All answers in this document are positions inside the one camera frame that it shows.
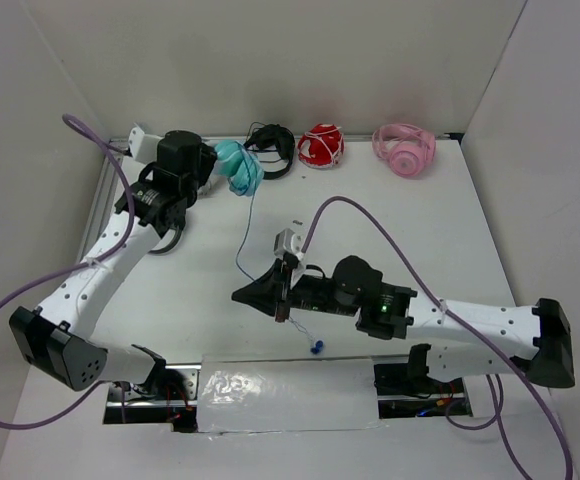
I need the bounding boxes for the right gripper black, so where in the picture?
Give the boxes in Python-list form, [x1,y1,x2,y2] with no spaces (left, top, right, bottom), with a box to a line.
[231,257,358,322]

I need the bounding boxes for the teal cat ear headphones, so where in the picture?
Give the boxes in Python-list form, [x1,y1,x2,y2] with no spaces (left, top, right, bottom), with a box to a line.
[213,140,264,197]

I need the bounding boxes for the blue headphone cable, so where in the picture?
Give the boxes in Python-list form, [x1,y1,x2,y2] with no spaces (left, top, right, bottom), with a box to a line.
[234,192,327,357]

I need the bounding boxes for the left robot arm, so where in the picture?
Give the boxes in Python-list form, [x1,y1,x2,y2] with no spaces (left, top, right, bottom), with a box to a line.
[9,130,217,399]

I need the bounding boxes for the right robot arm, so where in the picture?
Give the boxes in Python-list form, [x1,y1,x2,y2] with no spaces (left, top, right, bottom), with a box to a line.
[232,254,575,392]

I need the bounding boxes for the black headphones under arm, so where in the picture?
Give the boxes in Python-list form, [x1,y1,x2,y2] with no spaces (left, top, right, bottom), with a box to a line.
[149,226,183,256]

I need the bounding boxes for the black headphones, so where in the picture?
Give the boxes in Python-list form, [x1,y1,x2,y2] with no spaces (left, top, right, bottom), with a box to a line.
[244,121,296,180]

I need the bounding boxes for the red white headphones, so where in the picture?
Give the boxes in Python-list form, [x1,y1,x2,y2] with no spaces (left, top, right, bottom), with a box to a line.
[297,123,345,169]

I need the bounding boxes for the pink headphones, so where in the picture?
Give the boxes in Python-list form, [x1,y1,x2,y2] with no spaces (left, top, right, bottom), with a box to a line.
[372,123,436,178]

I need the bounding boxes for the shiny tape sheet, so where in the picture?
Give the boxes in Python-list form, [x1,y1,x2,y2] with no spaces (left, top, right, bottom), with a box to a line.
[197,358,381,434]

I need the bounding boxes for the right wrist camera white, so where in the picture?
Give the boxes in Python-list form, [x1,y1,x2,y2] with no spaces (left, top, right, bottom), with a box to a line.
[273,228,304,269]

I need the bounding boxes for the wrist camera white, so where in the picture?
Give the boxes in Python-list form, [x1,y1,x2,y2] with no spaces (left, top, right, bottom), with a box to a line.
[273,228,304,269]
[127,124,163,165]

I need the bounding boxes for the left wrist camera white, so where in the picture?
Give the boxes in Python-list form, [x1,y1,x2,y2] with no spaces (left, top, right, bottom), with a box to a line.
[127,124,163,165]

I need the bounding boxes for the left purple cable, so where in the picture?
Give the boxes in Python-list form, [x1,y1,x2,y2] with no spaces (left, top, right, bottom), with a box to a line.
[0,114,146,430]

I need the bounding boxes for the purple cable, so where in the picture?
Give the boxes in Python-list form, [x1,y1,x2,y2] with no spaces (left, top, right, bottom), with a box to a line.
[299,195,574,480]
[0,114,146,430]

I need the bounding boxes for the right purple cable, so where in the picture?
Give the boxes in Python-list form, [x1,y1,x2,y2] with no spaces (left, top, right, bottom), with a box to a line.
[299,195,574,480]

